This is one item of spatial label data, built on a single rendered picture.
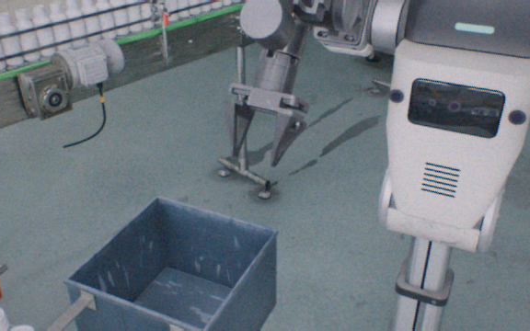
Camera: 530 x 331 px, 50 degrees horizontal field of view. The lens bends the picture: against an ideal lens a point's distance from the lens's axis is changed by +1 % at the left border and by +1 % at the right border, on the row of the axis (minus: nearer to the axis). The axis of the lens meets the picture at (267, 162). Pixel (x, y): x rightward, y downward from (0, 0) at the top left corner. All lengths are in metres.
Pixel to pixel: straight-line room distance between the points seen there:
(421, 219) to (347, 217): 1.77
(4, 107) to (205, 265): 0.97
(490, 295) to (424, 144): 1.64
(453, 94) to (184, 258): 0.77
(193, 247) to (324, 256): 1.31
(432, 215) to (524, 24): 0.36
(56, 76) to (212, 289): 0.93
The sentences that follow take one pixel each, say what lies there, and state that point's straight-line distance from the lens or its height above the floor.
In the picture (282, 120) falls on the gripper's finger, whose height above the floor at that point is 1.36.
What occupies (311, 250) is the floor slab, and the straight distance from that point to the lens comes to 2.64.
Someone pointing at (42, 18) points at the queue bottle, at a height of 1.13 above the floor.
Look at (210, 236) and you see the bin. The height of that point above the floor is 0.88.
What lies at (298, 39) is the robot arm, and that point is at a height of 1.45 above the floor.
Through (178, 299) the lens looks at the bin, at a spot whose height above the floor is 0.73.
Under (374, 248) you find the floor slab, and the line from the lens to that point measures 2.69.
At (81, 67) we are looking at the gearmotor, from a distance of 1.97.
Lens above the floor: 1.71
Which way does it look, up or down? 32 degrees down
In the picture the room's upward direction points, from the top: straight up
